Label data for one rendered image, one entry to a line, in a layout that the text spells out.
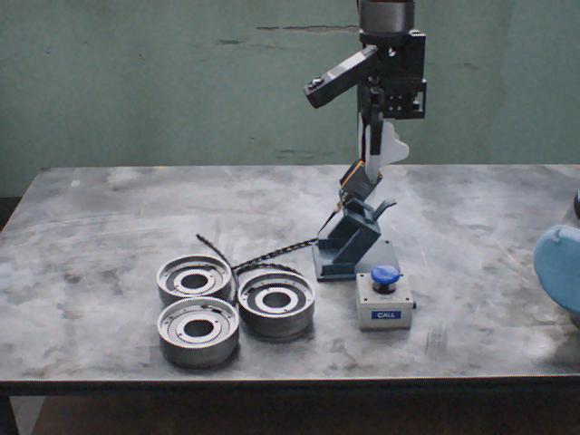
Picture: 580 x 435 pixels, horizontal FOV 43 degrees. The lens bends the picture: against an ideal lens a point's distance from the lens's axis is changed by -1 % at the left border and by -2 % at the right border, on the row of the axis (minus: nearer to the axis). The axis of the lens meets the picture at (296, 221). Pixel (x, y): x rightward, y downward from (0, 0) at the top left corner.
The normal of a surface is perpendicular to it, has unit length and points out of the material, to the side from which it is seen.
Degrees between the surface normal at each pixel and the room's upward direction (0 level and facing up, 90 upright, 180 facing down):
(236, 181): 0
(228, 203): 0
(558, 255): 97
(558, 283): 97
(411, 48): 84
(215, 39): 90
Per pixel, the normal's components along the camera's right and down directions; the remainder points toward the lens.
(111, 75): 0.01, 0.51
